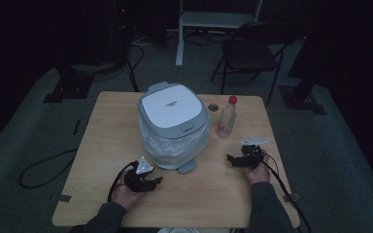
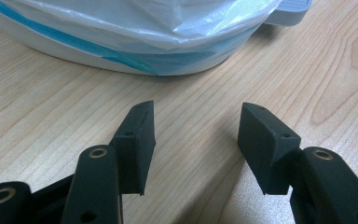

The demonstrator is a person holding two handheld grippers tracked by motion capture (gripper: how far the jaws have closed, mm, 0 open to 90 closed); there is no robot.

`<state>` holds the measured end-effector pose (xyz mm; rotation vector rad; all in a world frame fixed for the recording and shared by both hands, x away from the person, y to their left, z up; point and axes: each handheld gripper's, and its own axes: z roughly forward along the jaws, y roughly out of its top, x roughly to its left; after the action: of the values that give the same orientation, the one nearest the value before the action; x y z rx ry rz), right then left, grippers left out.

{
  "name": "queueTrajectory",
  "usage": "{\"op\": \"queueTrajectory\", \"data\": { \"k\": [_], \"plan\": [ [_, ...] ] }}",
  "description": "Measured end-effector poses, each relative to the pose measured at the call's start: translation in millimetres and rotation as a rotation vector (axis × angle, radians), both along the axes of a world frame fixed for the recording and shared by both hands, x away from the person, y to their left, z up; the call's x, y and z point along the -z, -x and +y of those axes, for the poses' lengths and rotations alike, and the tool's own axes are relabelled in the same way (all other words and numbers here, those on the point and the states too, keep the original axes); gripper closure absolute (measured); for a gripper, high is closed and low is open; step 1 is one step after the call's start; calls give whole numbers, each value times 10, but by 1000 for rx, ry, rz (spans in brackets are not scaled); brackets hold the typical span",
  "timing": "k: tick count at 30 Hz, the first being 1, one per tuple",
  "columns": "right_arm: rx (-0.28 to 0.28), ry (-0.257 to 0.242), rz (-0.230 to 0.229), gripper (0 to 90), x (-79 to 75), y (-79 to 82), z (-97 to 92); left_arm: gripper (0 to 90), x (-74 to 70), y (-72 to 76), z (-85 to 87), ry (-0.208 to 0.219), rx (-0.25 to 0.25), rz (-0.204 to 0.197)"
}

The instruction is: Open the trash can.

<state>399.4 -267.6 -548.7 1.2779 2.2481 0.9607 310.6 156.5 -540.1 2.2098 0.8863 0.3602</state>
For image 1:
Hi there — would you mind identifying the white grey pedal trash can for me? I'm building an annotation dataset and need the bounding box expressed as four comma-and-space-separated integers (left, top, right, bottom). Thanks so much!
137, 81, 212, 175

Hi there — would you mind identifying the grey tape piece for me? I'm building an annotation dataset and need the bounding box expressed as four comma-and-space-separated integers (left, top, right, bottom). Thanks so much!
283, 192, 301, 203
57, 193, 73, 204

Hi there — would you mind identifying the white plastic trash bag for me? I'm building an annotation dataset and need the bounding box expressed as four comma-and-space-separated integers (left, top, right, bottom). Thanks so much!
138, 114, 212, 171

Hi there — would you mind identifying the white desk frame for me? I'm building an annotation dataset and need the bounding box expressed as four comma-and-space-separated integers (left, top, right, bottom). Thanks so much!
175, 0, 263, 68

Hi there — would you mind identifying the clear plastic bottle red cap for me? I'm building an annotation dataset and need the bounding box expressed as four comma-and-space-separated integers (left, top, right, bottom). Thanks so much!
216, 95, 239, 139

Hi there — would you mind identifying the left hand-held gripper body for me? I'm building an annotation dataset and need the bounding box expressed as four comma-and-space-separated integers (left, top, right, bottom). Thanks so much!
123, 155, 158, 194

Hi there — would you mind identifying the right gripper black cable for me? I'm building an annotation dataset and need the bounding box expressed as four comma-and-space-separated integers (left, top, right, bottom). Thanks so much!
248, 149, 313, 233

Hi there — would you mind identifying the black floor cable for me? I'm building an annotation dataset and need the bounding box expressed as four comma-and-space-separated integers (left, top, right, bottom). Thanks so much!
17, 148, 80, 189

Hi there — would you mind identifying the person's left hand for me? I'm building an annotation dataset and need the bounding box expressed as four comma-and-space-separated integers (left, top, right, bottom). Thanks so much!
112, 177, 148, 211

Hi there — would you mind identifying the person's right hand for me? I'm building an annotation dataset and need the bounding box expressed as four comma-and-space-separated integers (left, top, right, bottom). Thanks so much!
243, 153, 272, 185

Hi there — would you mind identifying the black stand base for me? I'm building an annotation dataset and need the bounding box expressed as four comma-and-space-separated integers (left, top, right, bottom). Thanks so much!
42, 62, 95, 105
278, 84, 327, 117

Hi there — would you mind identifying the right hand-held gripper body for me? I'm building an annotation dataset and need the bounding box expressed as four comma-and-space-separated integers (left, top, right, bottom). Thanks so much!
240, 136, 269, 170

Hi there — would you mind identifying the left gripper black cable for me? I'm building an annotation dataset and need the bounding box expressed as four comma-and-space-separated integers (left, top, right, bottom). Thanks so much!
107, 160, 139, 204

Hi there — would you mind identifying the black floor strip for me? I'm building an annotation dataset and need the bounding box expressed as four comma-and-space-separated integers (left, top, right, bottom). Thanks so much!
72, 118, 82, 137

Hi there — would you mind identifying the black folding chair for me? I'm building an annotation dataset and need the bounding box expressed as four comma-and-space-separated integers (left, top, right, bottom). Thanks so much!
209, 21, 298, 108

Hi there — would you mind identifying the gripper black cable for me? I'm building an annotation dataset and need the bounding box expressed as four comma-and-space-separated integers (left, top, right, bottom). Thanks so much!
248, 149, 313, 233
107, 160, 139, 204

